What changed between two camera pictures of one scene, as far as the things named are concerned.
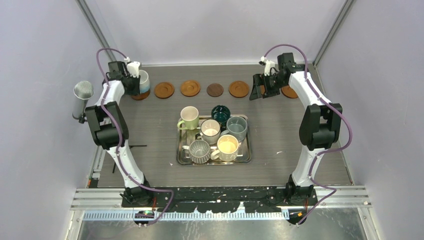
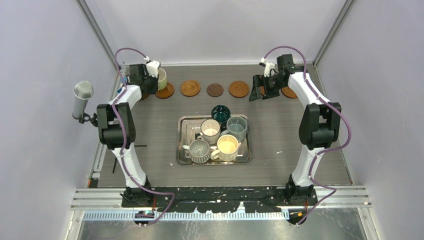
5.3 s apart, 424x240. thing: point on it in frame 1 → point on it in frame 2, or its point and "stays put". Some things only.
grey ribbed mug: [199, 151] stays put
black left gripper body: [133, 84] → [152, 83]
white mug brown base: [210, 132] stays put
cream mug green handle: [190, 115] → [162, 79]
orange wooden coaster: [190, 88] stays put
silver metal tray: [213, 143] stays put
